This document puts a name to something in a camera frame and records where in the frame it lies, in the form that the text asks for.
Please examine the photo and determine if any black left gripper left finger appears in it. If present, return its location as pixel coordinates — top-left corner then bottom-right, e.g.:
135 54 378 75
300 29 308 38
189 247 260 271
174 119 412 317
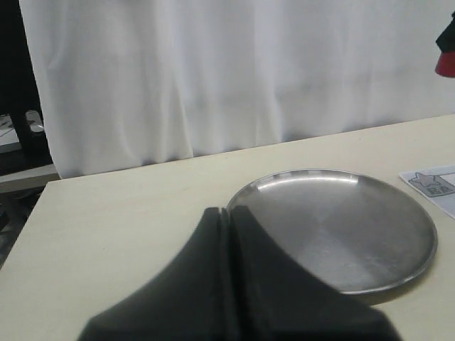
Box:
79 207 231 340

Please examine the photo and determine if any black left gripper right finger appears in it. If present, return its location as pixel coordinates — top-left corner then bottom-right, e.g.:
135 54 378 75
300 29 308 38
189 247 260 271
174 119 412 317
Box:
230 206 401 340

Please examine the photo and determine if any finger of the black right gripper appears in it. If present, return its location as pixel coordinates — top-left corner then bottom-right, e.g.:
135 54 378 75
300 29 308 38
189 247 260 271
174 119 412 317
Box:
436 12 455 53

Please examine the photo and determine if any red cylinder game piece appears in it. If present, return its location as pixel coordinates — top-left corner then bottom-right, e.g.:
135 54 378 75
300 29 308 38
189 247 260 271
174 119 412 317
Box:
434 51 455 78

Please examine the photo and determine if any round steel plate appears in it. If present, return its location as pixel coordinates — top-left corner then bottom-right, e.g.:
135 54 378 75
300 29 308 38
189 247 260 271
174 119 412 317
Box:
227 169 438 295

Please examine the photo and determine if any paper number game board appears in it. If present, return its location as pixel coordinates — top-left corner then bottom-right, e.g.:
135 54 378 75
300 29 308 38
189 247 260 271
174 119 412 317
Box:
399 165 454 218

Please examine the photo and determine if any white backdrop curtain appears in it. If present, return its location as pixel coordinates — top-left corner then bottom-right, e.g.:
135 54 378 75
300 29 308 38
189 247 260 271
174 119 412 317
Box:
19 1 454 178

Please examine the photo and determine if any black stand post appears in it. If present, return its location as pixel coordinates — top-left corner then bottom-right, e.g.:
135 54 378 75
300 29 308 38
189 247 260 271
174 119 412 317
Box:
1 1 52 175

